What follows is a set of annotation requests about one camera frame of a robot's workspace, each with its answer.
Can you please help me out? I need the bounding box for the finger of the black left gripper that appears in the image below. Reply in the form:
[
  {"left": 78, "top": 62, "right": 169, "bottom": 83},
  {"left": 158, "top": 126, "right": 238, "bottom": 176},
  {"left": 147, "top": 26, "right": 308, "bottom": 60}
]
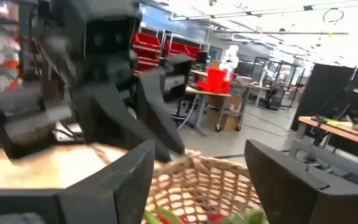
[
  {"left": 135, "top": 70, "right": 186, "bottom": 156},
  {"left": 71, "top": 82, "right": 172, "bottom": 164}
]

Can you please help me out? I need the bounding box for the white robot figure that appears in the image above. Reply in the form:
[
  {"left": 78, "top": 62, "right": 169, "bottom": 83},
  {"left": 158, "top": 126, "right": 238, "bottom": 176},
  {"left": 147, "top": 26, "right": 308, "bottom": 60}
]
[{"left": 218, "top": 45, "right": 240, "bottom": 80}]

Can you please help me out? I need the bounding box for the wooden table with produce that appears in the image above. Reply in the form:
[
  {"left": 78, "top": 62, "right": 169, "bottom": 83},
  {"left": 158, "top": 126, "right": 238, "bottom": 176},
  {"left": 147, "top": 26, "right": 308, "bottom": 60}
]
[{"left": 288, "top": 113, "right": 358, "bottom": 170}]

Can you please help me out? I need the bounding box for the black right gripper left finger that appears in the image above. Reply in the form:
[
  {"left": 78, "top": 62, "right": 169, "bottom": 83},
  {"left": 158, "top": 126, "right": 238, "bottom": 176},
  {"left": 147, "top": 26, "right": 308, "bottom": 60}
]
[{"left": 0, "top": 139, "right": 156, "bottom": 224}]

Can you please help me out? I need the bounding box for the red bin shelf rack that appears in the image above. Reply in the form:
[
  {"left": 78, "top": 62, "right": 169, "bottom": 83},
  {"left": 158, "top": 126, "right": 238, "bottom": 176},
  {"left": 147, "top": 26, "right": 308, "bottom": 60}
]
[{"left": 131, "top": 29, "right": 202, "bottom": 75}]

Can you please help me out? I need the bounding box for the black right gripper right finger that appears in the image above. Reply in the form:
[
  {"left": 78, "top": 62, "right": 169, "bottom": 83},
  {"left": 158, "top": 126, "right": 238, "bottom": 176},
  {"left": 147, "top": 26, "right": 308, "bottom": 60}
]
[{"left": 244, "top": 139, "right": 358, "bottom": 224}]

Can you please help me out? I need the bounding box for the woven wicker basket with handles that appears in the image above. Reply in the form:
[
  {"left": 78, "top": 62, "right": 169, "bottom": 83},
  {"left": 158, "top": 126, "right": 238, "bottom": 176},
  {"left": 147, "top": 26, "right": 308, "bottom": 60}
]
[{"left": 90, "top": 142, "right": 263, "bottom": 224}]

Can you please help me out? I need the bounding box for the wooden desk on casters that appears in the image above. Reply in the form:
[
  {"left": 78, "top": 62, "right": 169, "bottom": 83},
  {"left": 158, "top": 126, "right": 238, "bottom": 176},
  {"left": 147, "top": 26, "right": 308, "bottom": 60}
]
[{"left": 183, "top": 85, "right": 250, "bottom": 138}]

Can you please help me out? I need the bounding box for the black partition panel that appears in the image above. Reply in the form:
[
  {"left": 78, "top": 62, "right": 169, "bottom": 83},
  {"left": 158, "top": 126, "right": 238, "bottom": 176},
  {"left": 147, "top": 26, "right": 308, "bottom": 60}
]
[{"left": 290, "top": 63, "right": 358, "bottom": 133}]

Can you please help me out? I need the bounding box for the brown cardboard box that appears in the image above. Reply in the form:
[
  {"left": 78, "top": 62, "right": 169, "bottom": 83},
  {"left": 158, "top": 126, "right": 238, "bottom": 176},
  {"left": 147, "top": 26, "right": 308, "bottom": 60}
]
[{"left": 205, "top": 93, "right": 244, "bottom": 131}]

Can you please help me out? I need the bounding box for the black hanging ring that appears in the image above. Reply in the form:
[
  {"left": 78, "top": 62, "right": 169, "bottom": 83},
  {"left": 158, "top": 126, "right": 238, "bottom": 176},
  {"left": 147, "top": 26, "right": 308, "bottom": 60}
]
[{"left": 322, "top": 7, "right": 345, "bottom": 24}]

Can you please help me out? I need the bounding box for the red plastic boxes stack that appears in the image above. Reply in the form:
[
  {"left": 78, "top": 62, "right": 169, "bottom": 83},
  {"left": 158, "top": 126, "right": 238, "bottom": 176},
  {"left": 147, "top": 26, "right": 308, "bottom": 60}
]
[{"left": 196, "top": 67, "right": 232, "bottom": 95}]

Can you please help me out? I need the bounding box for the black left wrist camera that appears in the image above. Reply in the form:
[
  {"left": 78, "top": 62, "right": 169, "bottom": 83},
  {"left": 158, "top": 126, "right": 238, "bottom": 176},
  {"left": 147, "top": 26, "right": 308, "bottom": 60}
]
[{"left": 84, "top": 17, "right": 138, "bottom": 57}]

